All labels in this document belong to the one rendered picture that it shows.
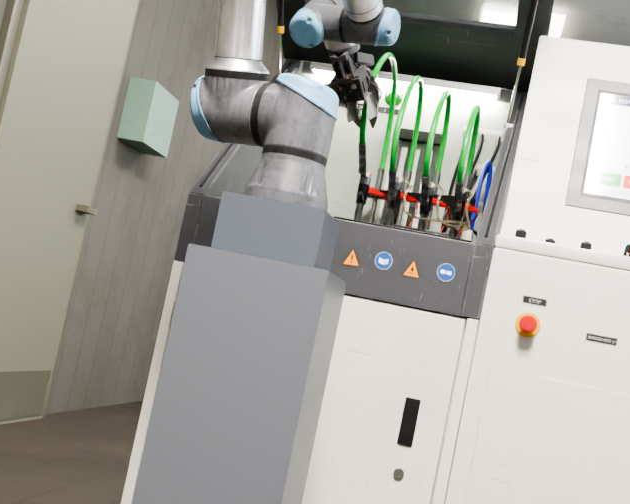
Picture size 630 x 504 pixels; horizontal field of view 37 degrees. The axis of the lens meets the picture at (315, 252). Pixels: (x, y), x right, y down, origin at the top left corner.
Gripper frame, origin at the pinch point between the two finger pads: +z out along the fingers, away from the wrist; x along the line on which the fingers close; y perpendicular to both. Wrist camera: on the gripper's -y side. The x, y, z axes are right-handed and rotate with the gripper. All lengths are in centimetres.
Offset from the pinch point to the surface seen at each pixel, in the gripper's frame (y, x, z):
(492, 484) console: 58, 28, 58
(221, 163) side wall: 11.1, -34.6, 1.1
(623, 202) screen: -6, 54, 32
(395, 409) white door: 51, 8, 44
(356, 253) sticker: 29.6, 0.8, 17.2
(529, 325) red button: 38, 37, 32
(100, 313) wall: -154, -239, 168
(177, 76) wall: -281, -216, 87
